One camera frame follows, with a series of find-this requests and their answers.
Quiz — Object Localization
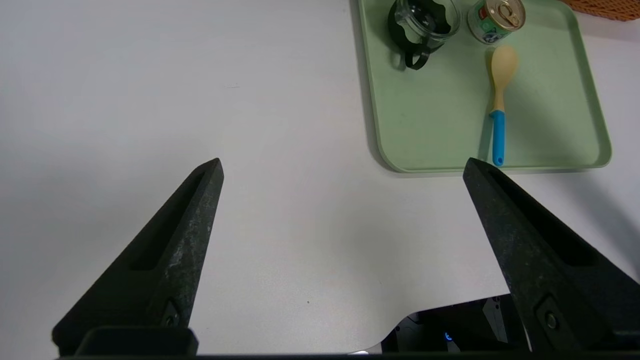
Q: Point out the orange wicker basket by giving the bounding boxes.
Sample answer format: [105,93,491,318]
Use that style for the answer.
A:
[560,0,640,22]

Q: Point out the light green plastic tray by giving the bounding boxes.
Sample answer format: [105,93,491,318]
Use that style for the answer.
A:
[357,0,613,174]

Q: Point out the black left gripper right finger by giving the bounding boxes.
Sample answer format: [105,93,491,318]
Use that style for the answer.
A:
[462,157,640,353]

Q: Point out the yellow spoon with blue handle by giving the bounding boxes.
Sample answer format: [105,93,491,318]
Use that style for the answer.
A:
[487,45,519,167]

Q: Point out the tin can with green label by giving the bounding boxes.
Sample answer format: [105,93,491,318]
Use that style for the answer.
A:
[467,0,527,46]

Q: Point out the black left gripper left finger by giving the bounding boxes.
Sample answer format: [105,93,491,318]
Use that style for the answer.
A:
[51,158,224,356]

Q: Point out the glass cup with black sleeve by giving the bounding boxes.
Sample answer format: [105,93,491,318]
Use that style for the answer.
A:
[387,0,462,71]

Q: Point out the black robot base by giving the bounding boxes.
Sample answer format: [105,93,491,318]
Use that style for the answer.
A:
[381,294,532,354]

